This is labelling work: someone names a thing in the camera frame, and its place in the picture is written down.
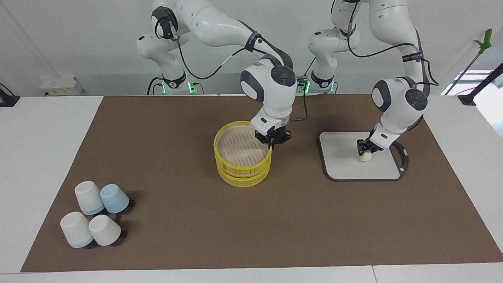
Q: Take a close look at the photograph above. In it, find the beige mesh steamer liner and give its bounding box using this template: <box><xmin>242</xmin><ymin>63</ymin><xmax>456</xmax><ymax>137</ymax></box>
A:
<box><xmin>217</xmin><ymin>127</ymin><xmax>270</xmax><ymax>165</ymax></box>

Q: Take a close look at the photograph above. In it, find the yellow steamer tier with liner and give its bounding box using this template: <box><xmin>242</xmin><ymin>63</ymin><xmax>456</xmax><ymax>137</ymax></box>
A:
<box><xmin>213</xmin><ymin>121</ymin><xmax>272</xmax><ymax>177</ymax></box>

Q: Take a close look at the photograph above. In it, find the yellow bamboo steamer basket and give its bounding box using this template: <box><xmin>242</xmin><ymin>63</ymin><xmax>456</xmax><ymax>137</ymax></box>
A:
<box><xmin>217</xmin><ymin>161</ymin><xmax>271</xmax><ymax>188</ymax></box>

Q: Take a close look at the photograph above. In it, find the brown table mat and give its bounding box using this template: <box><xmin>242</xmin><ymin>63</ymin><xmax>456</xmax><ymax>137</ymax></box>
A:
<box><xmin>20</xmin><ymin>94</ymin><xmax>503</xmax><ymax>272</ymax></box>

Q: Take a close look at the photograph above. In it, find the thin pole with green clamp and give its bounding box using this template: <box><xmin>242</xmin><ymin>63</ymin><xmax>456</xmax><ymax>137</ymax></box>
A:
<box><xmin>444</xmin><ymin>28</ymin><xmax>493</xmax><ymax>95</ymax></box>

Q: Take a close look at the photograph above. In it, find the light blue plastic cup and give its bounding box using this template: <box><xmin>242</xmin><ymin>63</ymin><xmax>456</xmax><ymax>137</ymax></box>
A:
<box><xmin>100</xmin><ymin>184</ymin><xmax>130</xmax><ymax>214</ymax></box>

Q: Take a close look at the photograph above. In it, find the white plastic cup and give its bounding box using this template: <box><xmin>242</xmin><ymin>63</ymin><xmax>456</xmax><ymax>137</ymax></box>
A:
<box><xmin>74</xmin><ymin>181</ymin><xmax>105</xmax><ymax>215</ymax></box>
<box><xmin>88</xmin><ymin>214</ymin><xmax>121</xmax><ymax>246</ymax></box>
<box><xmin>60</xmin><ymin>211</ymin><xmax>95</xmax><ymax>248</ymax></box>

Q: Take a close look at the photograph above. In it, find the white power strip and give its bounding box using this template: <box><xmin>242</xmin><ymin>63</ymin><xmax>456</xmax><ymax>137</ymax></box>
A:
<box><xmin>40</xmin><ymin>77</ymin><xmax>85</xmax><ymax>96</ymax></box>

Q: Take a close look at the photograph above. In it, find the black clamp base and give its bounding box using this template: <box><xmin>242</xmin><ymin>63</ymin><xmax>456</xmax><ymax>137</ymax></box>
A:
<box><xmin>0</xmin><ymin>83</ymin><xmax>20</xmax><ymax>107</ymax></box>

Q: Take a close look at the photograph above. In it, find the grey cutting board with handle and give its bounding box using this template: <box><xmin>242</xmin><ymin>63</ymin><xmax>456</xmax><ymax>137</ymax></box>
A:
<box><xmin>318</xmin><ymin>131</ymin><xmax>409</xmax><ymax>182</ymax></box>

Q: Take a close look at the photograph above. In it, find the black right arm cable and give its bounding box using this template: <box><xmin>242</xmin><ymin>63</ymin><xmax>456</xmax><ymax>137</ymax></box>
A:
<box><xmin>155</xmin><ymin>18</ymin><xmax>311</xmax><ymax>121</ymax></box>

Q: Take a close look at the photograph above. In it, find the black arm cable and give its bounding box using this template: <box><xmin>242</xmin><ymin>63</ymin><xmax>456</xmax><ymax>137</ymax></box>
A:
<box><xmin>332</xmin><ymin>0</ymin><xmax>440</xmax><ymax>87</ymax></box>
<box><xmin>155</xmin><ymin>18</ymin><xmax>311</xmax><ymax>121</ymax></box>

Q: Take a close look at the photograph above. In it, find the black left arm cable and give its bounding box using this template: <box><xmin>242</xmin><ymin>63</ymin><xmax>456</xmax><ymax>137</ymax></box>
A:
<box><xmin>332</xmin><ymin>0</ymin><xmax>440</xmax><ymax>87</ymax></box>

